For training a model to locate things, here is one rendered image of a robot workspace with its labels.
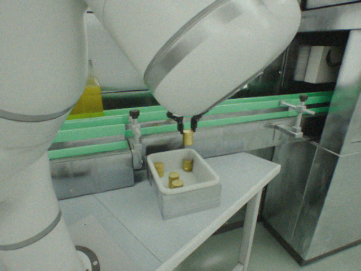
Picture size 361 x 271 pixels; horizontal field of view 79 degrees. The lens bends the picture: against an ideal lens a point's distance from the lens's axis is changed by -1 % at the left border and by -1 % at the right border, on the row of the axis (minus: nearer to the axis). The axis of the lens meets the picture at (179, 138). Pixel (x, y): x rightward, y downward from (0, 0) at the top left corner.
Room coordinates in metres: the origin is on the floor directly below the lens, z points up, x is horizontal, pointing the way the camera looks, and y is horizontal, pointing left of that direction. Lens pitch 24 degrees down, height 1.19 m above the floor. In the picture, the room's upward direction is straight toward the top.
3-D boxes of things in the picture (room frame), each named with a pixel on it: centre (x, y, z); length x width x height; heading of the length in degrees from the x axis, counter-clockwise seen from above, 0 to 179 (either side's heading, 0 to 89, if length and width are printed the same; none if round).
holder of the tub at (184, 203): (0.61, 0.01, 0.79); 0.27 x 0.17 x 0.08; 19
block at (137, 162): (0.66, 0.15, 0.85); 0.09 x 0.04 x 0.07; 19
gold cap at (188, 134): (0.65, -0.03, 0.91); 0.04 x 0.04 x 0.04
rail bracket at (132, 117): (0.64, 0.14, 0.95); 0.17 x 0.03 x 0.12; 19
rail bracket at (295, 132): (0.85, -0.47, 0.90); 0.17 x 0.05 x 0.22; 19
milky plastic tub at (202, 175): (0.59, 0.00, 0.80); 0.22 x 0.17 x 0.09; 19
